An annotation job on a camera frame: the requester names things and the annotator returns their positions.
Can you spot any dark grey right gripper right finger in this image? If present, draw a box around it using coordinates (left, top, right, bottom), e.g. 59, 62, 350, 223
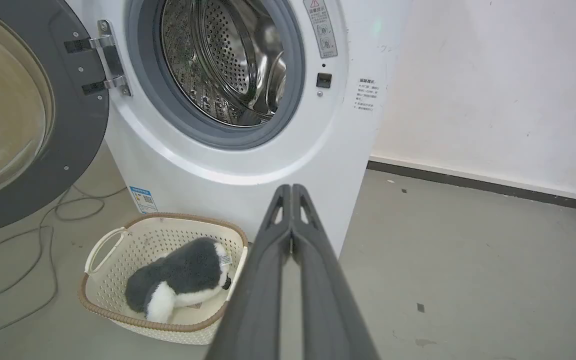
291, 184, 380, 360

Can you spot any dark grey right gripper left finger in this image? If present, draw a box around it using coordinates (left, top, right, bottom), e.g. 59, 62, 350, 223
205, 184, 293, 360

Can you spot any white front-load washing machine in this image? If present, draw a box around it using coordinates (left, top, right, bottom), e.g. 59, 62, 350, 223
66, 0, 414, 259

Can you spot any grey round washing machine door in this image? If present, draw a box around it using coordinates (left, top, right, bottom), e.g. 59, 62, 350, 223
0, 0, 132, 239

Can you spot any grey and white plush toy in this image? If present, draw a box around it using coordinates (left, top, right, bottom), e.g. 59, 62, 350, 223
124, 237, 233, 324

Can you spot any cream perforated laundry basket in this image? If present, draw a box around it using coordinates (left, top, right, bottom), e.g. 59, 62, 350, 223
78, 212, 249, 346

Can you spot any thin grey floor cable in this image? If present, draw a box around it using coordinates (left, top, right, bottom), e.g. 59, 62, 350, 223
0, 184, 128, 344

